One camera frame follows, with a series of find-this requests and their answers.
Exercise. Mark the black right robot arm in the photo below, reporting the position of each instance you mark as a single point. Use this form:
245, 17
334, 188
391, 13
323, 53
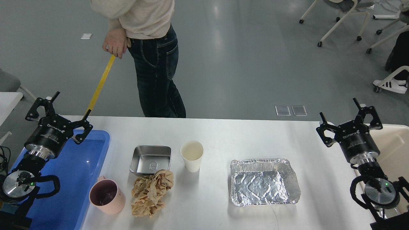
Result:
372, 190

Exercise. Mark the small white side table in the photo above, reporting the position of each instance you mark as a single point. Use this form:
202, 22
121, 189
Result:
8, 102

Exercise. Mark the pink plastic mug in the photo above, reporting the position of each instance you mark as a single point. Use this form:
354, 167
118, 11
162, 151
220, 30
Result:
107, 196

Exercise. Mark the person's bare hand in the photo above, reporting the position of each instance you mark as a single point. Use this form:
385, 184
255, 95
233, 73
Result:
115, 42

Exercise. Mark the white paper cup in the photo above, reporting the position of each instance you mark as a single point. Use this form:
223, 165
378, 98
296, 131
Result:
192, 153

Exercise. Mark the cream plastic bin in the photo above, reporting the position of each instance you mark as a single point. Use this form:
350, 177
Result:
392, 141

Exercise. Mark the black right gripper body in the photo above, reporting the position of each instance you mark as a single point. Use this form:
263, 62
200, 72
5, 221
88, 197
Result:
356, 141

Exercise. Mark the clear floor plate right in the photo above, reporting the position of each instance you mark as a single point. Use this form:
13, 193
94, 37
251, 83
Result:
299, 110

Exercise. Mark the person in beige sweater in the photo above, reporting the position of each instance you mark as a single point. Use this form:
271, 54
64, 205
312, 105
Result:
153, 44

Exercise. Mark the clear floor plate left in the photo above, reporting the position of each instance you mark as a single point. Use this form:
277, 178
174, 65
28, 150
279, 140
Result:
282, 111

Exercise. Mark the white sneaker with stripes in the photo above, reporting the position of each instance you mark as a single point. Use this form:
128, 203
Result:
396, 86

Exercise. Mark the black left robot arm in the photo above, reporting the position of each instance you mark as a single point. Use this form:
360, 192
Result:
25, 183

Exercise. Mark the clear floor plate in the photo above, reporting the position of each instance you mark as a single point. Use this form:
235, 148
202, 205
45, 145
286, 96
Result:
282, 111
299, 110

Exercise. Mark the blue plastic tray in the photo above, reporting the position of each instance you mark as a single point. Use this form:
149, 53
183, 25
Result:
78, 167

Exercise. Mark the stainless steel square tray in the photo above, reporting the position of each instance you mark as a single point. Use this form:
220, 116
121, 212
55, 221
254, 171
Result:
148, 159

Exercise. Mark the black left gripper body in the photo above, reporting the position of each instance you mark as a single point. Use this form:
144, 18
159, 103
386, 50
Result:
49, 138

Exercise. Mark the crumpled brown paper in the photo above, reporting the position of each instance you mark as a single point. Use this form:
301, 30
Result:
148, 192

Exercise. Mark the aluminium foil tray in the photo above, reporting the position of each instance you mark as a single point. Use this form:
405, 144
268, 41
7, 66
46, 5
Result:
257, 182

